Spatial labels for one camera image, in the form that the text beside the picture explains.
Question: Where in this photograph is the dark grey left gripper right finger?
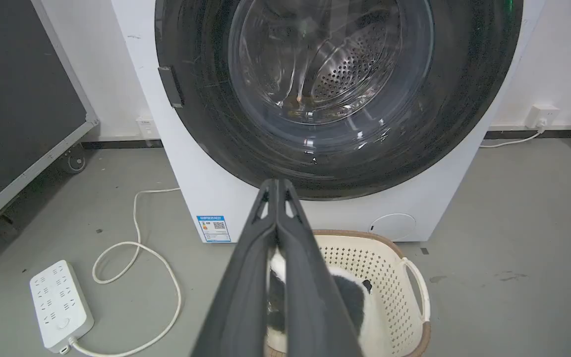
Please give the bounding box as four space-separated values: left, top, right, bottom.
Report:
276 179 364 357

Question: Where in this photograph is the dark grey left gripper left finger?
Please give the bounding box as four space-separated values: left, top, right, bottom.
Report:
190 179 280 357

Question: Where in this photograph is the white front-load washing machine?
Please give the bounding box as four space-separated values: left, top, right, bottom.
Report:
111 0 547 244

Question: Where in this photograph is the black and white plush clothing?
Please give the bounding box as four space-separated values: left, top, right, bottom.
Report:
267 253 373 349

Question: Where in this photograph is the blue energy label sticker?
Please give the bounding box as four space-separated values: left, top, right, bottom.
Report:
196 215 231 243

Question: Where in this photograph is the cream perforated laundry basket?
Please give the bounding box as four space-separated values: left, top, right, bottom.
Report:
265 229 432 357

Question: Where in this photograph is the white power strip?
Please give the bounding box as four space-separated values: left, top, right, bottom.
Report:
30 260 95 355

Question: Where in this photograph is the black caster wheel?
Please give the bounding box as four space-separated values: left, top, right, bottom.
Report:
62 145 88 174

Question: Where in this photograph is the white power strip cable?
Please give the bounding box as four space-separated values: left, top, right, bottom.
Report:
67 187 182 357

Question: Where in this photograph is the white wall outlet plate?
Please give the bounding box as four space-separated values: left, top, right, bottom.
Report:
136 117 159 139

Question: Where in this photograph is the white plug cable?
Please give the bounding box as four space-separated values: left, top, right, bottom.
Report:
479 130 544 149

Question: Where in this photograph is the white wall socket with plug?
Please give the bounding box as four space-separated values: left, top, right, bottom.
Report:
525 105 561 132

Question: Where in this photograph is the dark panel with metal frame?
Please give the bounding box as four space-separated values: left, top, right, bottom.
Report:
0 0 100 241

